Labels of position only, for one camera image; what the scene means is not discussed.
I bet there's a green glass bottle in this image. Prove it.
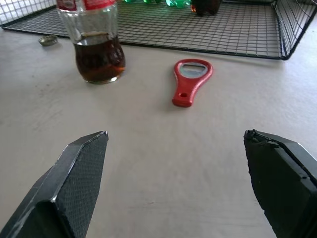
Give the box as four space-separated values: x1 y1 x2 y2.
123 0 161 4
165 0 193 8

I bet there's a glass cola bottle red label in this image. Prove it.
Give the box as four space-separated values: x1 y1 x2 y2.
56 0 126 84

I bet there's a black wire mesh tray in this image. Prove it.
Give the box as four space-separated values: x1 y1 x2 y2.
0 0 317 60

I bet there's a brown glass bottle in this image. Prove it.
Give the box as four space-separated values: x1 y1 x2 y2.
191 0 223 17

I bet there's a metal bottle cap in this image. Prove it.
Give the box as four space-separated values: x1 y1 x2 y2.
38 35 59 47

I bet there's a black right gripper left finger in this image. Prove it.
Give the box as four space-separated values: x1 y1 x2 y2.
0 130 109 238

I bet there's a red bottle opener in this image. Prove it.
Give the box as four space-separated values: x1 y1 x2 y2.
172 59 214 108

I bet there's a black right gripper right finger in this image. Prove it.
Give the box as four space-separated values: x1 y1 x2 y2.
243 128 317 238

